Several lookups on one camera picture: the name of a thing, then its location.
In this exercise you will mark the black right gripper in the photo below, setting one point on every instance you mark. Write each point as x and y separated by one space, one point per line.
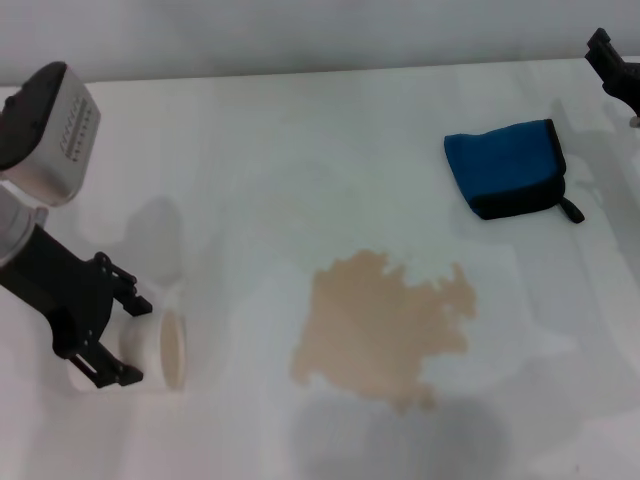
627 85

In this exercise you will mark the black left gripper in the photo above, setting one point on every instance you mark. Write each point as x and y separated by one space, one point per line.
65 295

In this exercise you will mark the white paper cup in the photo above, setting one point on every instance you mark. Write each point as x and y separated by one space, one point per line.
150 345

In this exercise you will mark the blue rag with black edge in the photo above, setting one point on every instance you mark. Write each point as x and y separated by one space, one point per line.
505 162

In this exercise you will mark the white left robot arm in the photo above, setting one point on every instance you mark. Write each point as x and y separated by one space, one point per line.
15 225

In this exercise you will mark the brown water stain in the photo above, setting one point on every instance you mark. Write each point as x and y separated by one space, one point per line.
380 325

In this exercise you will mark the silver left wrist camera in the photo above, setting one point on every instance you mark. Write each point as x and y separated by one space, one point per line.
50 135

